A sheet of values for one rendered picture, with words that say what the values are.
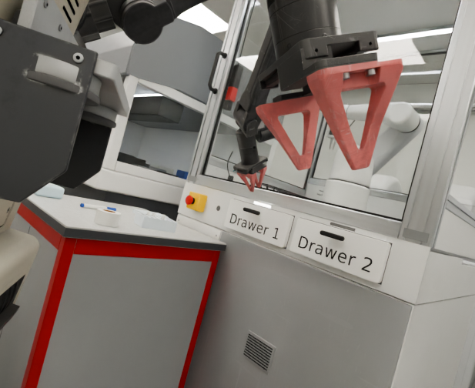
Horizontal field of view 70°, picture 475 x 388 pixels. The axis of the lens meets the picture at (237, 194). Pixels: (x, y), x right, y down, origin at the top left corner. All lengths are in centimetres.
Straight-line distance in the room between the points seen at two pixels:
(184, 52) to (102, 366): 148
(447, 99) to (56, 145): 91
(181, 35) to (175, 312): 136
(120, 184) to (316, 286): 110
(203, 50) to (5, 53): 169
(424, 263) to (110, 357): 92
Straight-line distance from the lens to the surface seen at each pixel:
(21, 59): 39
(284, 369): 117
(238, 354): 129
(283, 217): 113
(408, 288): 98
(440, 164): 99
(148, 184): 184
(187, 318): 131
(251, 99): 96
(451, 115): 103
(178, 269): 119
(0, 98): 39
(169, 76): 189
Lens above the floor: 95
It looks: level
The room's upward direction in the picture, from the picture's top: 15 degrees clockwise
